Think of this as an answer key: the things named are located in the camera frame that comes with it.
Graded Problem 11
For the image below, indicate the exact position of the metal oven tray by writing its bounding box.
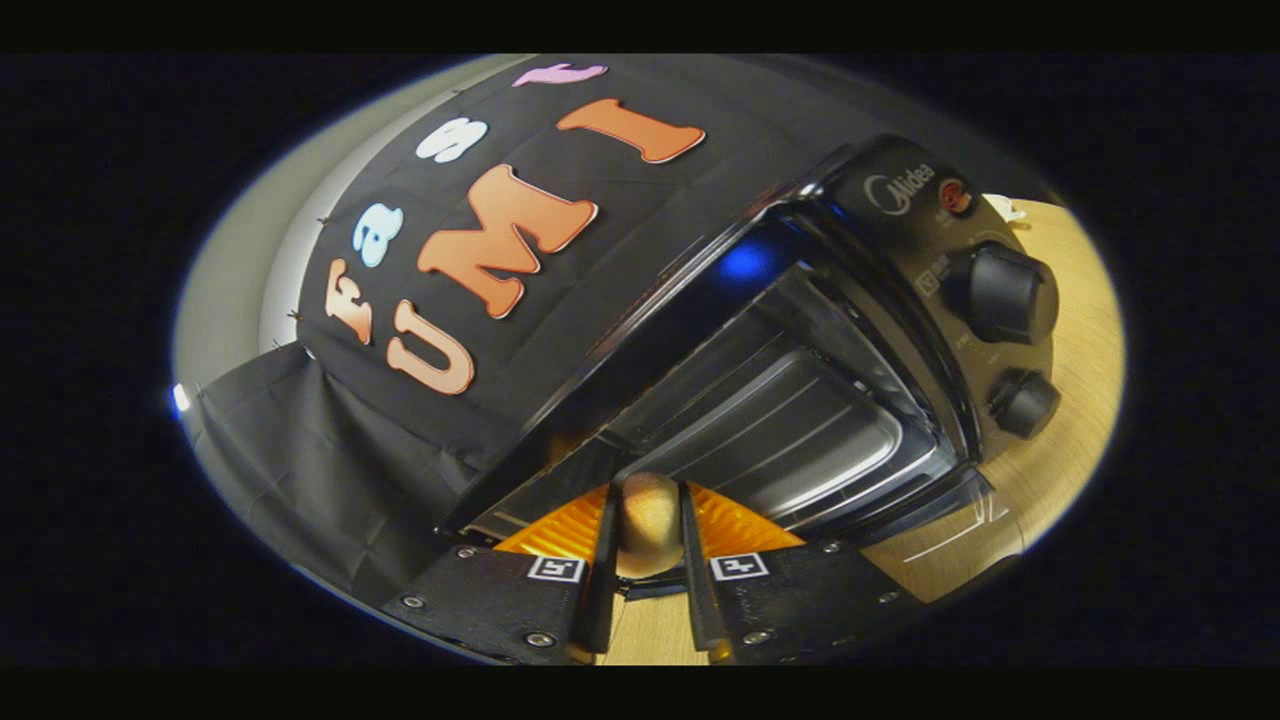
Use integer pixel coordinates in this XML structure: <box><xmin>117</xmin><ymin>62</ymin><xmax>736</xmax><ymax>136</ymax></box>
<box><xmin>610</xmin><ymin>345</ymin><xmax>906</xmax><ymax>523</ymax></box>

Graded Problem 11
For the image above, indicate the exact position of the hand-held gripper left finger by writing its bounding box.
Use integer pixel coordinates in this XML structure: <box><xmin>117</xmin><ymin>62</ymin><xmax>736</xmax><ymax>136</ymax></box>
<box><xmin>382</xmin><ymin>482</ymin><xmax>619</xmax><ymax>666</ymax></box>

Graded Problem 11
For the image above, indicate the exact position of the black backdrop cloth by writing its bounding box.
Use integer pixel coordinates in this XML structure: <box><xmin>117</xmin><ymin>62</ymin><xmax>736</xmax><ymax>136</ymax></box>
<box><xmin>185</xmin><ymin>54</ymin><xmax>901</xmax><ymax>611</ymax></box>

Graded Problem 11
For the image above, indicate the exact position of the brown donut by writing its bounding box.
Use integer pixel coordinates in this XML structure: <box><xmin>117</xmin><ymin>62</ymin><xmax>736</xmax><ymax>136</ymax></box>
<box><xmin>613</xmin><ymin>472</ymin><xmax>684</xmax><ymax>579</ymax></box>

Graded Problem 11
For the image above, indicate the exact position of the black toaster oven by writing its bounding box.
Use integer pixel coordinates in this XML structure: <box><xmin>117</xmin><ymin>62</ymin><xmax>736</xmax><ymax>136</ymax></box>
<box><xmin>437</xmin><ymin>135</ymin><xmax>1063</xmax><ymax>606</ymax></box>

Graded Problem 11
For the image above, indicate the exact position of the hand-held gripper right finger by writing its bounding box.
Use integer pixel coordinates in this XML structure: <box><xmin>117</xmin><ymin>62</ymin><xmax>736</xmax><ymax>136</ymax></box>
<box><xmin>678</xmin><ymin>482</ymin><xmax>931</xmax><ymax>666</ymax></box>

